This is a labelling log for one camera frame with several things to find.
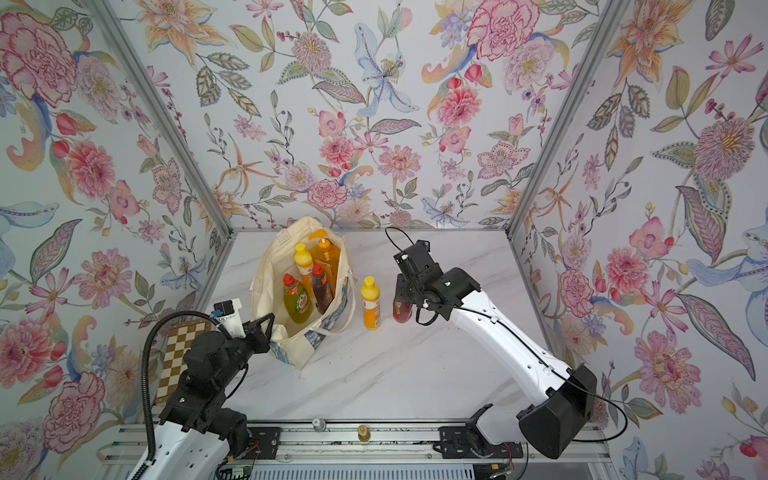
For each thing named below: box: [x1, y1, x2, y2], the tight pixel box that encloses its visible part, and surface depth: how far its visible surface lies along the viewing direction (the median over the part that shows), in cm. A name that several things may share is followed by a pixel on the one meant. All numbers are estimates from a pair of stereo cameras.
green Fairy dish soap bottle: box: [282, 273, 314, 324], surface depth 90 cm
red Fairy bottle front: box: [312, 264, 334, 314], surface depth 90 cm
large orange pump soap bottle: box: [308, 229, 341, 301], surface depth 91 cm
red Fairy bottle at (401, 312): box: [392, 300, 413, 324], surface depth 82 cm
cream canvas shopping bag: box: [251, 216, 357, 369], surface depth 87 cm
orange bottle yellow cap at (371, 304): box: [361, 276, 381, 331], surface depth 82 cm
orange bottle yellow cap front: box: [294, 243, 314, 289], surface depth 90 cm
